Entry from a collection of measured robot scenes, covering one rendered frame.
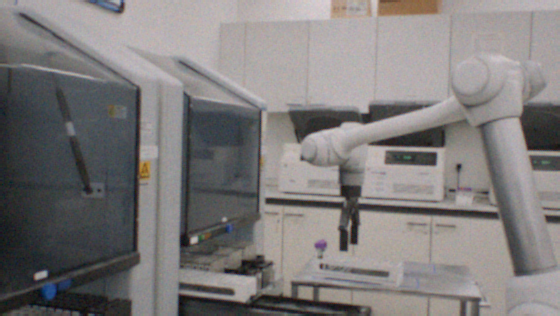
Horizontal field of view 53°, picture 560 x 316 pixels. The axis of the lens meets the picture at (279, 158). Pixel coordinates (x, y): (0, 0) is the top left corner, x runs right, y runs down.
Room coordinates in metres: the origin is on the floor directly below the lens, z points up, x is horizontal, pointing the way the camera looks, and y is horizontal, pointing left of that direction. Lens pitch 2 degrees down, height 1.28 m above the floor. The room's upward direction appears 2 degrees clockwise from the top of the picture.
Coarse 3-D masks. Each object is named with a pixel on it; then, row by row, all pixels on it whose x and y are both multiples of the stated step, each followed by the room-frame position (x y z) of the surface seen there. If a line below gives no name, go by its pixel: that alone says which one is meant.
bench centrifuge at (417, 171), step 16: (368, 112) 4.07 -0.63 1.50; (384, 112) 4.04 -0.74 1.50; (400, 112) 3.99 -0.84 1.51; (432, 128) 4.05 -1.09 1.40; (384, 144) 4.32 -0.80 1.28; (400, 144) 4.28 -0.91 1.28; (416, 144) 4.24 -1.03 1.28; (432, 144) 4.19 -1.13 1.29; (368, 160) 3.86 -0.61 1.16; (384, 160) 3.82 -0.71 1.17; (400, 160) 3.79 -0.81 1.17; (416, 160) 3.76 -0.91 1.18; (432, 160) 3.73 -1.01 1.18; (368, 176) 3.83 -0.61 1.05; (384, 176) 3.80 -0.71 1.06; (400, 176) 3.77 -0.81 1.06; (416, 176) 3.74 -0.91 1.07; (432, 176) 3.70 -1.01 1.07; (368, 192) 3.83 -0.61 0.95; (384, 192) 3.79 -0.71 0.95; (400, 192) 3.77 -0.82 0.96; (416, 192) 3.74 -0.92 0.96; (432, 192) 3.71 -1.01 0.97
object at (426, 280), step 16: (304, 272) 1.96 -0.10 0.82; (416, 272) 2.01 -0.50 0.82; (432, 272) 2.02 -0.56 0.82; (448, 272) 2.03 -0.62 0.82; (464, 272) 2.04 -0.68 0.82; (336, 288) 1.82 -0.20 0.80; (352, 288) 1.81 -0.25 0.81; (368, 288) 1.80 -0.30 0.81; (384, 288) 1.78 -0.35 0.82; (400, 288) 1.78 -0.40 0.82; (416, 288) 1.79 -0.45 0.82; (432, 288) 1.79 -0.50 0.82; (448, 288) 1.80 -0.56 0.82; (464, 288) 1.81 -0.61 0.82; (480, 288) 1.97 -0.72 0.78; (464, 304) 2.13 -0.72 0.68; (480, 304) 1.77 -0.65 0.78
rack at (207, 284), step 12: (180, 276) 1.67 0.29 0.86; (192, 276) 1.68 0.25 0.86; (204, 276) 1.69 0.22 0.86; (216, 276) 1.69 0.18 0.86; (228, 276) 1.69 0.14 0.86; (240, 276) 1.69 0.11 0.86; (180, 288) 1.68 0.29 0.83; (192, 288) 1.69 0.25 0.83; (204, 288) 1.74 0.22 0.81; (216, 288) 1.72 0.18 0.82; (228, 288) 1.71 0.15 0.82; (240, 288) 1.60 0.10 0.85; (252, 288) 1.65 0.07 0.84; (240, 300) 1.60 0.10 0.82
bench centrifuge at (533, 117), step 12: (528, 108) 3.70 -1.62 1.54; (540, 108) 3.68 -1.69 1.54; (552, 108) 3.66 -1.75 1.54; (528, 120) 3.79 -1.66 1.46; (540, 120) 3.76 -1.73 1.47; (552, 120) 3.74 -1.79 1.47; (528, 132) 3.88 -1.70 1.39; (540, 132) 3.85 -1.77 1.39; (552, 132) 3.82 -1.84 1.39; (528, 144) 3.97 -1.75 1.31; (540, 144) 3.94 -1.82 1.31; (552, 144) 3.92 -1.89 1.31; (528, 156) 3.57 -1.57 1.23; (540, 156) 3.55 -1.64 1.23; (552, 156) 3.53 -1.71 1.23; (540, 168) 3.51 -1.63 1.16; (552, 168) 3.49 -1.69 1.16; (540, 180) 3.50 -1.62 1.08; (552, 180) 3.48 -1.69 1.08; (492, 192) 3.60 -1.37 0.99; (540, 192) 3.50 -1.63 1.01; (552, 192) 3.48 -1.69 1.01; (552, 204) 3.47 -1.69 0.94
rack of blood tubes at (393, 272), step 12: (312, 264) 1.91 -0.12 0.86; (336, 264) 1.88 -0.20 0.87; (348, 264) 1.86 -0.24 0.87; (360, 264) 1.85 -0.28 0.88; (372, 264) 1.84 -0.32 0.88; (384, 264) 1.85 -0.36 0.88; (396, 264) 1.86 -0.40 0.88; (312, 276) 1.91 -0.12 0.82; (324, 276) 1.89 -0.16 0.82; (336, 276) 1.88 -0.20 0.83; (348, 276) 1.86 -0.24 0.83; (360, 276) 1.85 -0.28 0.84; (372, 276) 1.83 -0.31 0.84; (384, 276) 1.91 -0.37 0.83; (396, 276) 1.80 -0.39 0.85
